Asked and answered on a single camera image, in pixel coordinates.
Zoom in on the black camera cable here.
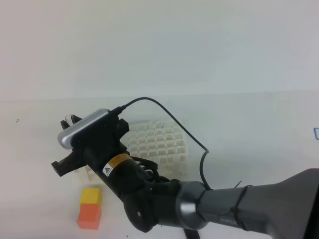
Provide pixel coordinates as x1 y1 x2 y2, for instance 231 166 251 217
109 97 212 191

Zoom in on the orange cube block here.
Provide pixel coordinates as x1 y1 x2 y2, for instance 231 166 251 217
77 204 101 230

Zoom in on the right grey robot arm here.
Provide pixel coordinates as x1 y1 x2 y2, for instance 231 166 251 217
52 115 319 239

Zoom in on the yellow cube block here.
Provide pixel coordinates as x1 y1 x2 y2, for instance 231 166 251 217
80 188 102 206

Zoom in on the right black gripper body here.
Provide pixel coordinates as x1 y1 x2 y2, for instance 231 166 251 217
51 115 129 177

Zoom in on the white test tube rack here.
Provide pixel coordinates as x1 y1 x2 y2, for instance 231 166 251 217
74 119 189 185

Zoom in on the black round-headed handle tool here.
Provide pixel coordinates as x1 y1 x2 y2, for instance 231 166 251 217
183 229 200 239

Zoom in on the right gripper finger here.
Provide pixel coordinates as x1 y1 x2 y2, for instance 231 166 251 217
60 120 70 130
71 115 80 123

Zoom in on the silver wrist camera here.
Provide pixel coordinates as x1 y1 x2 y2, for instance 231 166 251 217
57 109 110 149

